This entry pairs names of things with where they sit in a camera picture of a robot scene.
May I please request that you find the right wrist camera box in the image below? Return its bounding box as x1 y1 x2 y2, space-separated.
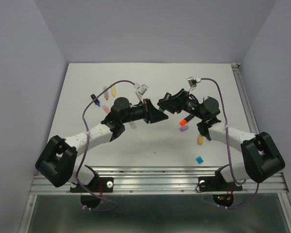
187 77 201 93

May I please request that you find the purple black highlighter body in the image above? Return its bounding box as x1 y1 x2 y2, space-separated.
91 94 100 107

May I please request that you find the orange black highlighter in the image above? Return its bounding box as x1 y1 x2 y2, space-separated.
180 115 194 126

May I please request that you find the gold highlighter cap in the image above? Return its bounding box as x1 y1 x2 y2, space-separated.
197 136 204 145

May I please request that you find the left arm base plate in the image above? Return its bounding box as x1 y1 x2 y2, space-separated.
70 177 114 194

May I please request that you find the yellow pastel highlighter body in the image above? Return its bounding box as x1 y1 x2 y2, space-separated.
111 84 116 97

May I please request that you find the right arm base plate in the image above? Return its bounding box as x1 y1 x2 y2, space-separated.
195 176 243 193

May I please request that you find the aluminium right side rail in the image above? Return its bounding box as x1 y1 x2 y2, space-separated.
231 63 260 134

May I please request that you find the peach pastel highlighter body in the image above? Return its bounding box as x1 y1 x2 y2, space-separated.
103 86 109 100

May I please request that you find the lilac highlighter cap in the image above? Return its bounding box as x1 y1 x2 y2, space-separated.
179 125 189 132

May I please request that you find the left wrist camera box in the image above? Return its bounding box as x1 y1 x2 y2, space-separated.
134 83 148 102

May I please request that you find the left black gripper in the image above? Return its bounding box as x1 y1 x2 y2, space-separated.
121 98 168 124

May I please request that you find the aluminium front rail frame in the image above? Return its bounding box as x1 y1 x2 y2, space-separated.
19 166 291 233

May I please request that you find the gold pastel highlighter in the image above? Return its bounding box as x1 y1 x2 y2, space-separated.
102 104 111 114

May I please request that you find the blue highlighter cap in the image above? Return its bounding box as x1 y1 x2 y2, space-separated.
196 156 204 164

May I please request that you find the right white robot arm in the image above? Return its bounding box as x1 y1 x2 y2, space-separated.
158 89 285 189

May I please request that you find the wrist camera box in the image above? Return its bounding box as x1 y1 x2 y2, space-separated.
134 83 148 102
187 77 201 93

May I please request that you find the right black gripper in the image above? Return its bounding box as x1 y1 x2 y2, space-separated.
157 87 206 120

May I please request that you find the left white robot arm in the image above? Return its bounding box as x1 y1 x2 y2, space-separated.
35 97 168 191

